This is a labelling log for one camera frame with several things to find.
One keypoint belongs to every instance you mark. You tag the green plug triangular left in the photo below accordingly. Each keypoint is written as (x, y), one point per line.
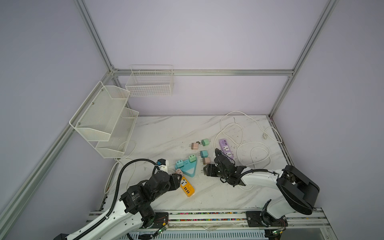
(179, 164)

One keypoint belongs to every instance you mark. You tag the purple power strip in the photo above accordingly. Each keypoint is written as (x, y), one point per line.
(225, 148)

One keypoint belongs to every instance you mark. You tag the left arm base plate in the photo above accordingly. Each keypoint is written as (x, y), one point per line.
(156, 221)

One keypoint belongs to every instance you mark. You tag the teal triangular power strip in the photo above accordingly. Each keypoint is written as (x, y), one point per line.
(189, 169)

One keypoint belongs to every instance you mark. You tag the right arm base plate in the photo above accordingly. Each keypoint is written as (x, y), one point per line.
(263, 219)

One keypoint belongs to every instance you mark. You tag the white two-tier mesh shelf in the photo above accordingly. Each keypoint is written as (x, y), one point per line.
(105, 121)

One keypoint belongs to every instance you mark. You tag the green plug triangular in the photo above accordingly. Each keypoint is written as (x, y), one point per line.
(179, 164)
(192, 158)

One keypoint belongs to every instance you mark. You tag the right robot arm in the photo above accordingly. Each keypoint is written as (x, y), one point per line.
(298, 193)

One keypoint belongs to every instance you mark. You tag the green plug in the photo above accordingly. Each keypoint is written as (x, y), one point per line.
(205, 142)
(204, 154)

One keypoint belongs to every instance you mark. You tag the white wire basket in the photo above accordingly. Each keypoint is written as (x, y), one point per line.
(151, 81)

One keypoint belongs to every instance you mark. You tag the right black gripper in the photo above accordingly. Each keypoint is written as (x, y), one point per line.
(209, 169)

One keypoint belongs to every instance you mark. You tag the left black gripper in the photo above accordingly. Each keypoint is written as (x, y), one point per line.
(174, 183)

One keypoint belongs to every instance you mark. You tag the aluminium front rail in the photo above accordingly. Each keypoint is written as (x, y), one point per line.
(233, 225)

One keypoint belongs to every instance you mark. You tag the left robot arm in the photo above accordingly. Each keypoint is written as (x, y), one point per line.
(114, 222)

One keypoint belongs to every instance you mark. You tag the orange power strip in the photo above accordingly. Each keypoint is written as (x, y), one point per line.
(187, 187)

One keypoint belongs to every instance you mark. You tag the green plug triangular right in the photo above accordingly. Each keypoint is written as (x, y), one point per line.
(192, 158)

